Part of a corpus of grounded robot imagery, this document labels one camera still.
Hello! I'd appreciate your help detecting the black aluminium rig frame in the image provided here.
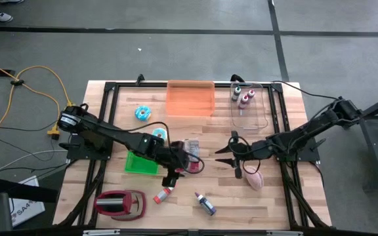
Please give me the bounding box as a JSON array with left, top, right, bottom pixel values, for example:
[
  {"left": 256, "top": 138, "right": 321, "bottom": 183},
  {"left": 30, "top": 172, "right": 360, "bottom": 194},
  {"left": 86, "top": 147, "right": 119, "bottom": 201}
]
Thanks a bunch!
[{"left": 56, "top": 81, "right": 333, "bottom": 230}]

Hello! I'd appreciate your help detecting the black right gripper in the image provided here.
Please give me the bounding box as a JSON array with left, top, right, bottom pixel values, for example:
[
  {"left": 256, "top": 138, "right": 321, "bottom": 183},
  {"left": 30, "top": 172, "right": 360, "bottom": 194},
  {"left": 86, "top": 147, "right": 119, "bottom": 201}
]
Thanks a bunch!
[{"left": 214, "top": 130, "right": 270, "bottom": 180}]

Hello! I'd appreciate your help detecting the black metal stand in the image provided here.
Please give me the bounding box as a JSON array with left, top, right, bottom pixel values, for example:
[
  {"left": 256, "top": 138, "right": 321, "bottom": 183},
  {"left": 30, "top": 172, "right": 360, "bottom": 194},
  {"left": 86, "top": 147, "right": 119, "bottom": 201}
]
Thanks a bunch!
[{"left": 339, "top": 90, "right": 378, "bottom": 193}]

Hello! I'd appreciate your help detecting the clear plastic bin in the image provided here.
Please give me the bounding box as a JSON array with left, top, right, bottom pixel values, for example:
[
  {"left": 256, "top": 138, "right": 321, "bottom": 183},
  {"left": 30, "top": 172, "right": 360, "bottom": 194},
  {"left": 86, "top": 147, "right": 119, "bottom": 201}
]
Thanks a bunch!
[{"left": 230, "top": 81, "right": 269, "bottom": 130}]

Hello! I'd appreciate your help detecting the purple food colouring bottle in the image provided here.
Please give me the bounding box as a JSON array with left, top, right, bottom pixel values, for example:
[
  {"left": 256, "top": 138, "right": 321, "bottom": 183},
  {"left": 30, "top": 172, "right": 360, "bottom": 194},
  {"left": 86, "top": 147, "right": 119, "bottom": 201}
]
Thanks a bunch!
[{"left": 194, "top": 191, "right": 217, "bottom": 216}]

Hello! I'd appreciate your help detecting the flat black bar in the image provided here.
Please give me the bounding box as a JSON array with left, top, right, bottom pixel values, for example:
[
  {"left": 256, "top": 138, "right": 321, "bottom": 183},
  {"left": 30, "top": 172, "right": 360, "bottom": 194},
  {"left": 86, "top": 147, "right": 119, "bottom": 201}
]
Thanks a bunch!
[{"left": 0, "top": 178, "right": 59, "bottom": 203}]

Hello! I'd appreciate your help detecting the long black arm cable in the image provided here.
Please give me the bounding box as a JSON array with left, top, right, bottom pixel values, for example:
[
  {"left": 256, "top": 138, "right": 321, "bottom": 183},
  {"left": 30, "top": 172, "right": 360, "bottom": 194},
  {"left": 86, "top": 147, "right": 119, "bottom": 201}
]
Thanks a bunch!
[{"left": 272, "top": 80, "right": 341, "bottom": 101}]

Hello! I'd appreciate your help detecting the white printed sign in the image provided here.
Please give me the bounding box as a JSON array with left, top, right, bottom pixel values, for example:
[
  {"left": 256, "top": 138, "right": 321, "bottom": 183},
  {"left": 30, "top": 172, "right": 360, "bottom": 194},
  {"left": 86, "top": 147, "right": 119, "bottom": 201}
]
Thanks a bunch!
[{"left": 9, "top": 176, "right": 46, "bottom": 227}]

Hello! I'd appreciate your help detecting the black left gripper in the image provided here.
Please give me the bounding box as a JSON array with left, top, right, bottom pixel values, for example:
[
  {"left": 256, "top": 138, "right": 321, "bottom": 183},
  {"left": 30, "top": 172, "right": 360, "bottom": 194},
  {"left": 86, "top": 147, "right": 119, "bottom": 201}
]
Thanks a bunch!
[{"left": 157, "top": 140, "right": 193, "bottom": 188}]

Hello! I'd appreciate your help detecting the orange translucent plastic bin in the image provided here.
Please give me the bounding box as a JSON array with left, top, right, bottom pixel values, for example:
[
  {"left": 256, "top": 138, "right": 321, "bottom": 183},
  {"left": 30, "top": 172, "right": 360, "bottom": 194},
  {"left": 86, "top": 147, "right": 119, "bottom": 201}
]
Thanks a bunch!
[{"left": 166, "top": 80, "right": 215, "bottom": 117}]

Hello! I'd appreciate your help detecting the red candy packet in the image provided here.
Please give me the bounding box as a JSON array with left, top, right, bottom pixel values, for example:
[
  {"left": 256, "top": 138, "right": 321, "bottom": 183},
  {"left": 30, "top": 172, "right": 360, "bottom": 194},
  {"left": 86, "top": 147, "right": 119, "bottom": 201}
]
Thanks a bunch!
[{"left": 179, "top": 138, "right": 201, "bottom": 174}]

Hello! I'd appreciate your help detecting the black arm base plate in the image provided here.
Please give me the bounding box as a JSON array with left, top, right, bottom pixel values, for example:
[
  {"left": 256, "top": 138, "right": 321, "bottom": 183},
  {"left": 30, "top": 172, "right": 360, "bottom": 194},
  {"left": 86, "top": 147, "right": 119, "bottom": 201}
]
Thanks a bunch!
[
  {"left": 66, "top": 133, "right": 114, "bottom": 161},
  {"left": 272, "top": 136, "right": 321, "bottom": 163}
]

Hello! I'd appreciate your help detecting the grey floor cable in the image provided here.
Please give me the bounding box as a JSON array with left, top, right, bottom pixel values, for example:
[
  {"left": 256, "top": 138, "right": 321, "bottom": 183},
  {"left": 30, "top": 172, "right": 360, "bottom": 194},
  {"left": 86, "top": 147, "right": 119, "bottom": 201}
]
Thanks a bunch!
[{"left": 0, "top": 149, "right": 69, "bottom": 175}]

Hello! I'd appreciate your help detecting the pink toy bread bun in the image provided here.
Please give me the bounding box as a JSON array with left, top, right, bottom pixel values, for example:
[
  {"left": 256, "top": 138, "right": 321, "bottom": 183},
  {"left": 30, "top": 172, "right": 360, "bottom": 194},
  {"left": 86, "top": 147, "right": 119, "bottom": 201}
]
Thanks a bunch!
[{"left": 243, "top": 165, "right": 264, "bottom": 191}]

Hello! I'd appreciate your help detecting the orange food colouring bottle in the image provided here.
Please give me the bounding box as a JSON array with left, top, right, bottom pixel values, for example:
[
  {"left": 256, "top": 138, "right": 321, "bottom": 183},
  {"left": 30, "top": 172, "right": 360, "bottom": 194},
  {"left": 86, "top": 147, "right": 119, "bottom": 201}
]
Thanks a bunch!
[{"left": 153, "top": 186, "right": 175, "bottom": 205}]

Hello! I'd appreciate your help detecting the blue frosted toy donut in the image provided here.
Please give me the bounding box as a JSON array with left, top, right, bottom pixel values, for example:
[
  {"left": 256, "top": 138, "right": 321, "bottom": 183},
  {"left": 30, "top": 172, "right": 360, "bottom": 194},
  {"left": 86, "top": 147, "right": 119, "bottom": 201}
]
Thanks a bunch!
[{"left": 134, "top": 105, "right": 152, "bottom": 122}]

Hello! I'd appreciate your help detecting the yellow extension cable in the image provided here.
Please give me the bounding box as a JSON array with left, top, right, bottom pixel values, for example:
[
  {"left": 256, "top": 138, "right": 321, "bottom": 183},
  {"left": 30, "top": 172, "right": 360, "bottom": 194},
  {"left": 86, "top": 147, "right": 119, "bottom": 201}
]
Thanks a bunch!
[{"left": 0, "top": 55, "right": 78, "bottom": 141}]

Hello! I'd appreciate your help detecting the green plastic basket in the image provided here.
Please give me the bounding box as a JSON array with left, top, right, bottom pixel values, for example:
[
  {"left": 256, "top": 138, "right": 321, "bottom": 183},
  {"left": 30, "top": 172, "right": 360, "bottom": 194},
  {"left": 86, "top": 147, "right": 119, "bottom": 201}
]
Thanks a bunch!
[{"left": 124, "top": 149, "right": 159, "bottom": 176}]

